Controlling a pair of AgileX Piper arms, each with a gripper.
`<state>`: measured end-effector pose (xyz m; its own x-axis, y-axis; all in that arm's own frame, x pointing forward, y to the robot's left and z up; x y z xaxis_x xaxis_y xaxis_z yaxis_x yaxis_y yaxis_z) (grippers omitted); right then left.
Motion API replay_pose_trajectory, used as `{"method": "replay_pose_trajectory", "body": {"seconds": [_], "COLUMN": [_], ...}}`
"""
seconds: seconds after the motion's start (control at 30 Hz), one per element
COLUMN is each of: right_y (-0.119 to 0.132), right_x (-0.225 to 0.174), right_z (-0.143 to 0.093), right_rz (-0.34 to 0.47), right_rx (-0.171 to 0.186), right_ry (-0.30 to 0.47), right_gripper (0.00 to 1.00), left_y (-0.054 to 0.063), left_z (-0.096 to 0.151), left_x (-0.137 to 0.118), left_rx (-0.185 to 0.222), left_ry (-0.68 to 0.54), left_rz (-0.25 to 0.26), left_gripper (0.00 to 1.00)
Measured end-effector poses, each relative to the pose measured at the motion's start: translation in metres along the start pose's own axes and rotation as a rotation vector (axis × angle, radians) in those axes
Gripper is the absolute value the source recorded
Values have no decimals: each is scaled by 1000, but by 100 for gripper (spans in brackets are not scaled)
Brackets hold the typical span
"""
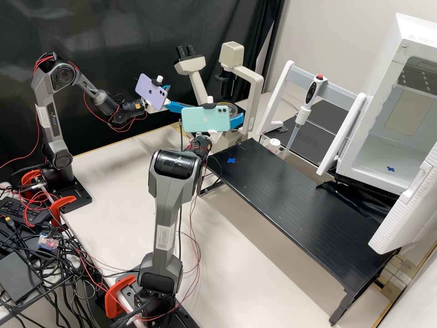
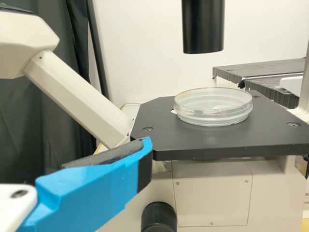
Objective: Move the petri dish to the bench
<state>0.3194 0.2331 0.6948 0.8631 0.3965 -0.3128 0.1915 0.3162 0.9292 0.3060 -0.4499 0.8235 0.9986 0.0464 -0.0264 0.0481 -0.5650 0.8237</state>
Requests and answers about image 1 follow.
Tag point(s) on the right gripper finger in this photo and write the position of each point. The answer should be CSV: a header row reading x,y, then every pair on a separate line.
x,y
238,121

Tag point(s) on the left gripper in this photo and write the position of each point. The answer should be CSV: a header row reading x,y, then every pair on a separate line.
x,y
162,105

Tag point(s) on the petri dish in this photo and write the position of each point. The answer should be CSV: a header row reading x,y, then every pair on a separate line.
x,y
233,110

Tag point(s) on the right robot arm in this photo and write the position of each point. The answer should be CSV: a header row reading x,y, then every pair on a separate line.
x,y
167,212

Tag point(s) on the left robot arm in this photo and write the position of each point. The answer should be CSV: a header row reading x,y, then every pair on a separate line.
x,y
51,116

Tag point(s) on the cream microscope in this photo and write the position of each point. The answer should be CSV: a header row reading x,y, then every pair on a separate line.
x,y
251,89

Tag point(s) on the black platform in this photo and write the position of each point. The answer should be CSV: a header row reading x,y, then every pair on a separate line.
x,y
293,201
307,131

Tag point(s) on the pipette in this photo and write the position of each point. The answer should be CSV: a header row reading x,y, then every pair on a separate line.
x,y
311,90

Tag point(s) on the white pipette stand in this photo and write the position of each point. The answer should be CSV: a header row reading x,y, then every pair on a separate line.
x,y
345,133

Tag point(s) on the white incubator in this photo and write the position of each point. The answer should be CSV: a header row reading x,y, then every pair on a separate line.
x,y
385,85

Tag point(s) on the orange clamp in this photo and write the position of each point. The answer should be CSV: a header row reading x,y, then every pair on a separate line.
x,y
63,205
29,178
114,297

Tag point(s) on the black power adapter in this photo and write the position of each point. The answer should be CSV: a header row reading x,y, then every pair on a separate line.
x,y
20,210

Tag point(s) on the small circuit board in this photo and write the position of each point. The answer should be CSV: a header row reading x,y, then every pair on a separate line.
x,y
47,241

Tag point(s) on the incubator door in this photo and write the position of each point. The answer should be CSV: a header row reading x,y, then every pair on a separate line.
x,y
406,212

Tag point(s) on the black box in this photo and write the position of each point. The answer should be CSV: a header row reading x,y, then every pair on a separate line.
x,y
18,276

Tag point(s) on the left wrist camera phone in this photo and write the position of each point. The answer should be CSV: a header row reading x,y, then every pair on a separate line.
x,y
148,90

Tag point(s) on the wrist camera phone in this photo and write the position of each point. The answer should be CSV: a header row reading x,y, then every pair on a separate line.
x,y
205,119
148,90

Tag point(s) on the right wrist camera phone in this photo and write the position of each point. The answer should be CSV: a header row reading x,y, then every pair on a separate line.
x,y
205,119

